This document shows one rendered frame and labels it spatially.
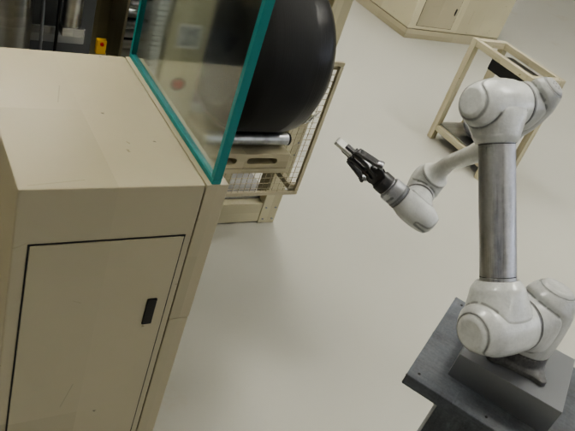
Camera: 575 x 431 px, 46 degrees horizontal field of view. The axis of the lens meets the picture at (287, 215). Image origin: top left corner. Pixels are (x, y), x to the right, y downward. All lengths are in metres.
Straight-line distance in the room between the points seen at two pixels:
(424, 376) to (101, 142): 1.19
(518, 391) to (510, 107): 0.81
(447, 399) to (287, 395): 0.86
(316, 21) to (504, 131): 0.67
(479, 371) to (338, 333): 1.11
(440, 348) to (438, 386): 0.17
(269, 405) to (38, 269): 1.52
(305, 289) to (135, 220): 1.99
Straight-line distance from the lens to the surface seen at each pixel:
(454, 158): 2.31
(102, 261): 1.38
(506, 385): 2.12
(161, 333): 1.60
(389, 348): 3.17
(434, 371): 2.14
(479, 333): 1.90
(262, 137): 2.36
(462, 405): 2.10
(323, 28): 2.18
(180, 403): 2.61
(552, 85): 2.05
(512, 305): 1.92
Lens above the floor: 1.99
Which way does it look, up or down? 32 degrees down
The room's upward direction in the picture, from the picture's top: 21 degrees clockwise
